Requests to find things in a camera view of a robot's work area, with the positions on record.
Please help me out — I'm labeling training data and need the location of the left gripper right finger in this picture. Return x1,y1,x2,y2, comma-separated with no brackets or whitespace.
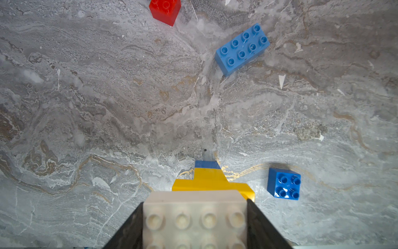
247,199,292,249

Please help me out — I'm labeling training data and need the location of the yellow long lego brick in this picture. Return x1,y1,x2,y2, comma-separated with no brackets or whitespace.
172,179,256,202

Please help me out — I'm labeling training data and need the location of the dark blue square lego brick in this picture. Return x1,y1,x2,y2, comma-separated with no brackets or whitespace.
267,168,302,200

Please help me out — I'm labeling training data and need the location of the yellow square lego brick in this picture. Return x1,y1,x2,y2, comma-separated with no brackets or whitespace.
194,168,228,182

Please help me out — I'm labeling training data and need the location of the white long lego brick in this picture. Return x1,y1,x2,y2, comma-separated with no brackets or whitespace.
143,190,248,249

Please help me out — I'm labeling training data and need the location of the light blue long lego brick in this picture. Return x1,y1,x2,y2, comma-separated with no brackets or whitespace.
215,23,270,77

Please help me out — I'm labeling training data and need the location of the red square lego brick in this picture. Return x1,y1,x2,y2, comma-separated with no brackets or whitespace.
149,0,181,27

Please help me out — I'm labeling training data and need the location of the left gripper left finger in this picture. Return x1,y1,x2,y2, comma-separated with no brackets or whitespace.
103,202,144,249

